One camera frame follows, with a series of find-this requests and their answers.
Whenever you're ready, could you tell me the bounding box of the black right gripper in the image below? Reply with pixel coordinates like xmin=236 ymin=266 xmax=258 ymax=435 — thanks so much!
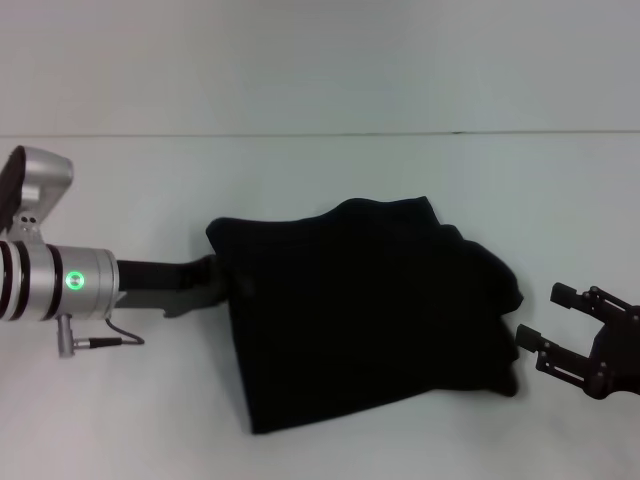
xmin=514 ymin=281 xmax=640 ymax=402

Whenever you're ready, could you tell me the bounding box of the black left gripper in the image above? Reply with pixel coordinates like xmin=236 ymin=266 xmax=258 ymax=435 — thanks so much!
xmin=113 ymin=253 xmax=227 ymax=320

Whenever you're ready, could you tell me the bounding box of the black t-shirt with FREE print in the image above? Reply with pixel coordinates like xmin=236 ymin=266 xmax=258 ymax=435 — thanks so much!
xmin=205 ymin=195 xmax=526 ymax=436

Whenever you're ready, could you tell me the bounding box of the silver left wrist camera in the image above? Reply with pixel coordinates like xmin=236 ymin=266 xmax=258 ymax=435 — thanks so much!
xmin=0 ymin=145 xmax=76 ymax=247

